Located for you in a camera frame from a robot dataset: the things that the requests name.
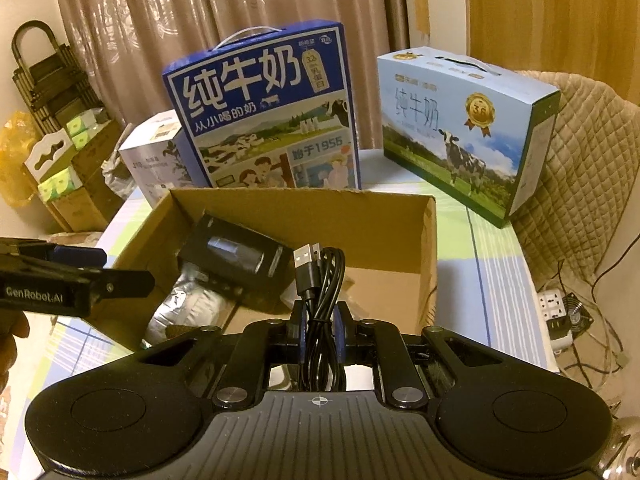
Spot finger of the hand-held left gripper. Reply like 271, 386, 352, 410
75, 268, 155, 299
45, 244, 107, 265

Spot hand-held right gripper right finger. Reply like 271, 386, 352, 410
332, 302, 516, 409

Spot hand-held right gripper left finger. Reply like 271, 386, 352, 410
135, 302, 308, 409

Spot black usb cable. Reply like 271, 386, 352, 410
287, 242, 348, 393

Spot brown cardboard box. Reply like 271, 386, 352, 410
90, 187, 438, 356

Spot silver foil bag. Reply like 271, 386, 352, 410
145, 260, 236, 346

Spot black product box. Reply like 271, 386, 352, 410
176, 214, 292, 307

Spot person's left hand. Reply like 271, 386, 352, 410
0, 310, 32, 377

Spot brown storage carton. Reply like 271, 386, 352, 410
47, 180, 111, 233
70, 120, 126, 181

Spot clear plastic bag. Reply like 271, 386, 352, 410
102, 160, 136, 201

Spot yellow plastic bag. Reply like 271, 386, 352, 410
0, 110, 48, 211

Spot white appliance box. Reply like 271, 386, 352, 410
117, 110, 196, 206

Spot black folding rack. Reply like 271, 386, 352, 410
11, 20, 101, 126

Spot dark blue milk carton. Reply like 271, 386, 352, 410
161, 22, 363, 191

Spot white power strip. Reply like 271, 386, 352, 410
536, 287, 573, 353

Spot beige patterned curtain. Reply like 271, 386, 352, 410
50, 0, 431, 161

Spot light blue milk carton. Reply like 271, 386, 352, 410
376, 47, 561, 231

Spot small black fan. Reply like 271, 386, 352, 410
560, 294, 596, 333

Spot chair with quilted cover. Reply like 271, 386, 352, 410
510, 69, 640, 281

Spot shiny metal object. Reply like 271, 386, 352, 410
592, 412, 640, 480

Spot pale wooden strips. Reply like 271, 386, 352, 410
400, 0, 435, 56

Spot wooden door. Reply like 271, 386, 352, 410
462, 0, 640, 106

